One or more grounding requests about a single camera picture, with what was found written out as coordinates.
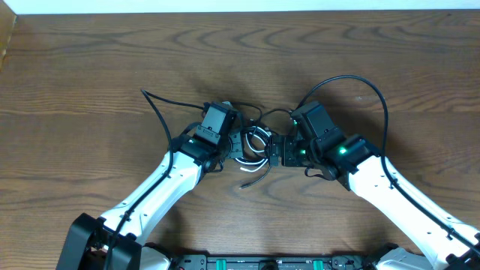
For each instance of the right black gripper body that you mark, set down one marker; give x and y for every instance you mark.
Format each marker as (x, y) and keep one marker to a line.
(298, 152)

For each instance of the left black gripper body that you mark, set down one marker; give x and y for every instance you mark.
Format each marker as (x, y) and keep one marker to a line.
(236, 146)

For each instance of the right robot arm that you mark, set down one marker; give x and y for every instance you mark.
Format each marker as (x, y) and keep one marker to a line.
(445, 242)

